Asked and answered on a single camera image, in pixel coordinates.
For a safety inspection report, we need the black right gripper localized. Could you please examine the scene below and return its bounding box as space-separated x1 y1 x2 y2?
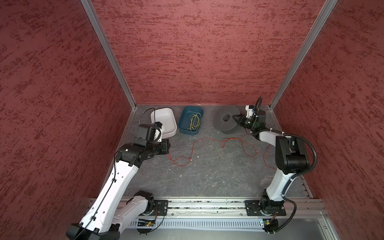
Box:
231 113 256 130

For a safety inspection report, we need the black cable spool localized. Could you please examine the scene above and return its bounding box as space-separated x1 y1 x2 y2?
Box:
213 106 241 135

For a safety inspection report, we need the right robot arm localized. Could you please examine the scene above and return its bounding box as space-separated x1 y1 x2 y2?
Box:
232 114 310 216

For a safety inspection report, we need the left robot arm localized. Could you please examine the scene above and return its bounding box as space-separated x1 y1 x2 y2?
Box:
66 122 171 240

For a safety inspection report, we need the white plastic tray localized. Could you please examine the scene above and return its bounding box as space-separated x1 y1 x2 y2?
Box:
151 108 178 139

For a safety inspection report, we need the teal plastic tray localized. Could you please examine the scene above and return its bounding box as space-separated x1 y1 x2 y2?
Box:
178 106 204 136

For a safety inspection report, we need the left base circuit board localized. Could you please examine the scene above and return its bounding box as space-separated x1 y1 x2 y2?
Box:
136 219 157 235

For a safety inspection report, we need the base circuit board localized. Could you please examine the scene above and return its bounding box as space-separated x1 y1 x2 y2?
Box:
262 219 279 234
136 219 157 235

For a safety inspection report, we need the right base circuit board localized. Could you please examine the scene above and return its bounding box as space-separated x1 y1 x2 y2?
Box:
262 219 279 234

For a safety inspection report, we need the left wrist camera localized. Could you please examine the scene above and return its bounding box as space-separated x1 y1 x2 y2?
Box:
154 122 163 142

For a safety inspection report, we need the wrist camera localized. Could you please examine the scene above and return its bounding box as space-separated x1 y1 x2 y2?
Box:
154 122 163 142
245 105 256 119

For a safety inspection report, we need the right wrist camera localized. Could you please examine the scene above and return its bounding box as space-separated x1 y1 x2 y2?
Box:
245 105 256 119

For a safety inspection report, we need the yellow cable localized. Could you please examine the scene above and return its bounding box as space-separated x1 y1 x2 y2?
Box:
188 112 203 132

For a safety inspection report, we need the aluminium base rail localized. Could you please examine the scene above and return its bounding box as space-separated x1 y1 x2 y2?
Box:
86 196 328 232

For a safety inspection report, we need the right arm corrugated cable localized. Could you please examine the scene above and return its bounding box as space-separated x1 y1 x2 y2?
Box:
253 96 318 234

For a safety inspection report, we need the left aluminium corner post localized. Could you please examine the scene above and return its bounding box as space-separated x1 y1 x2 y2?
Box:
81 0 137 110

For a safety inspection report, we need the aluminium corner post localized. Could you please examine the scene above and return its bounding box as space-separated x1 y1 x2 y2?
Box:
269 0 338 112
81 0 137 110

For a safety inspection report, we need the right aluminium corner post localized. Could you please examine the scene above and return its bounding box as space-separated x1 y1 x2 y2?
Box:
269 0 338 112

